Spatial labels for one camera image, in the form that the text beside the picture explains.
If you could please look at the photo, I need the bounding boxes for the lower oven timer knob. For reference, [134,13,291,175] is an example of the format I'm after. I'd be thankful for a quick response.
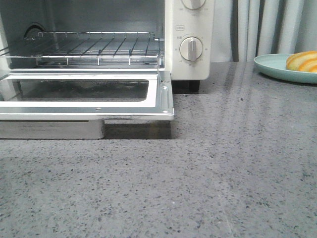
[180,37,203,62]

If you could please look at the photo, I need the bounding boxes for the oven glass door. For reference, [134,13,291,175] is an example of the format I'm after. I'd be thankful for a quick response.
[0,70,175,121]

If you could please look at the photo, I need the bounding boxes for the metal wire oven rack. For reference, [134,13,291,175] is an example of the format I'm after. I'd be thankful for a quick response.
[0,31,164,68]

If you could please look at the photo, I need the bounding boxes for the golden croissant bread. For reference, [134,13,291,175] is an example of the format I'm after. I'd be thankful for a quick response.
[286,51,317,72]

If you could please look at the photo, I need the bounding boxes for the grey curtain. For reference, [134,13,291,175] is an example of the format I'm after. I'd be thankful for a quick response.
[211,0,317,62]

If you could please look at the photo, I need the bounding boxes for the upper oven temperature knob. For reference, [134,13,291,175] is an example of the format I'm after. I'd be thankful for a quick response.
[182,0,205,10]

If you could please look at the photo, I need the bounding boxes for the white toaster oven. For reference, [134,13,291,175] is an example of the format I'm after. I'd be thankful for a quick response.
[0,0,215,94]

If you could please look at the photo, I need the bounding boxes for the light green plate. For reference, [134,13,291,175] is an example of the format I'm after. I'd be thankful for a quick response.
[254,54,317,84]

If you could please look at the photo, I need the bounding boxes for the oven door handle bar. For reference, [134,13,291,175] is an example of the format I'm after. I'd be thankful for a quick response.
[0,120,105,139]

